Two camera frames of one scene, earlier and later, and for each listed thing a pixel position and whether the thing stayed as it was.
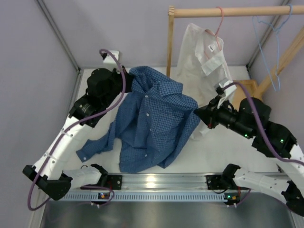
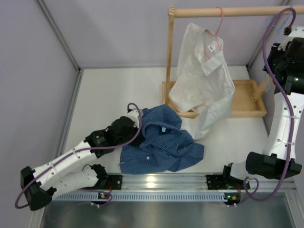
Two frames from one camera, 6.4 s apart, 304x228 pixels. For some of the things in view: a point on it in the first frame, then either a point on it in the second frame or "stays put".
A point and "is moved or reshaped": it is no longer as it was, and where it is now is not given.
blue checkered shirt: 154,119 is moved or reshaped
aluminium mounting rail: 154,182 stays put
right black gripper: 209,112 to 275,51
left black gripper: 128,79 to 139,139
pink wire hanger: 215,35 stays put
